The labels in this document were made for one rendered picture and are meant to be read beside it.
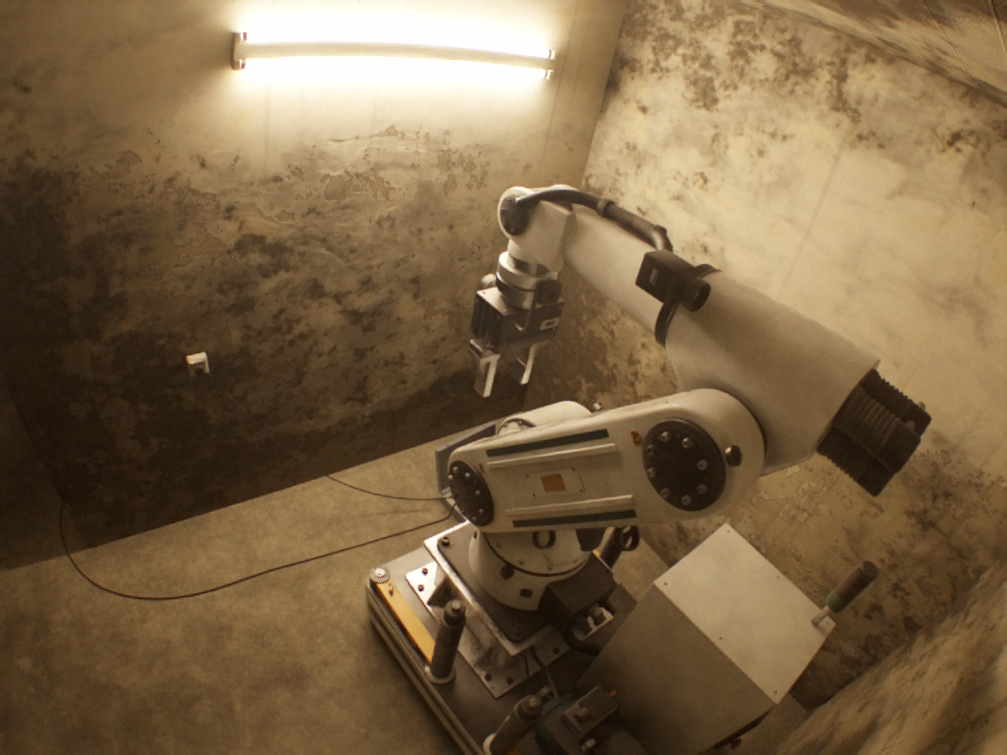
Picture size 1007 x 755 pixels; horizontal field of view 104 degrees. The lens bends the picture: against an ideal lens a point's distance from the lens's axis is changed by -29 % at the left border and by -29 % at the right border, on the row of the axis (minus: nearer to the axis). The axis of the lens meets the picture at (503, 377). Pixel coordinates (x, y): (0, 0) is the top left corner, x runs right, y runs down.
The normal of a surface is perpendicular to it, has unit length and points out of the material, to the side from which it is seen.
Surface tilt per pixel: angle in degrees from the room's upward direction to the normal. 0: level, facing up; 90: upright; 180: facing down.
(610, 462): 90
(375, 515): 0
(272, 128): 90
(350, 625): 0
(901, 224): 90
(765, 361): 62
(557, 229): 90
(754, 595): 0
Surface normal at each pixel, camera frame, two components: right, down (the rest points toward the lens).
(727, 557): 0.18, -0.78
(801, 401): -0.70, 0.02
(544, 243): -0.78, 0.26
